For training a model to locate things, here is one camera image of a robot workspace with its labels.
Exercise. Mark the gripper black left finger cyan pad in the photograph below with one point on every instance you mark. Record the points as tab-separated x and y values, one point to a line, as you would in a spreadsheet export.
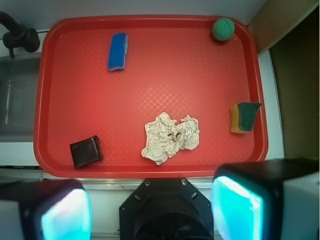
45	210

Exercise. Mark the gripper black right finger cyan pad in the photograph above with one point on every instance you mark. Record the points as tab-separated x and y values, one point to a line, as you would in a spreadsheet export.
268	200

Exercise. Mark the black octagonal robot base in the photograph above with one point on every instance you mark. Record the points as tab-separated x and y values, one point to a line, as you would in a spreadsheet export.
166	209

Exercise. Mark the green ball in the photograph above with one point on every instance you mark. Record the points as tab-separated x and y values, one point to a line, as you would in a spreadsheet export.
223	29

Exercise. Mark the yellow and green sponge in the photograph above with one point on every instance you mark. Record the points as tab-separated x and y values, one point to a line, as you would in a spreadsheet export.
243	116

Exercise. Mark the crumpled white paper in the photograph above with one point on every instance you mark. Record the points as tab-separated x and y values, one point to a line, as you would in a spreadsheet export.
165	137

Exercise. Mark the red plastic tray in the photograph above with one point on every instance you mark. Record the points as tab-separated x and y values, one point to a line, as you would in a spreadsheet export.
173	65

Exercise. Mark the steel sink basin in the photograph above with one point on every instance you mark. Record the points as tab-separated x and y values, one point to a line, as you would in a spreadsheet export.
18	93

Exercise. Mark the blue sponge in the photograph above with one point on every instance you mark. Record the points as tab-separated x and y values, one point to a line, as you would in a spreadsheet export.
118	52

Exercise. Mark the black faucet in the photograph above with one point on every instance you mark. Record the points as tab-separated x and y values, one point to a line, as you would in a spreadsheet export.
18	35

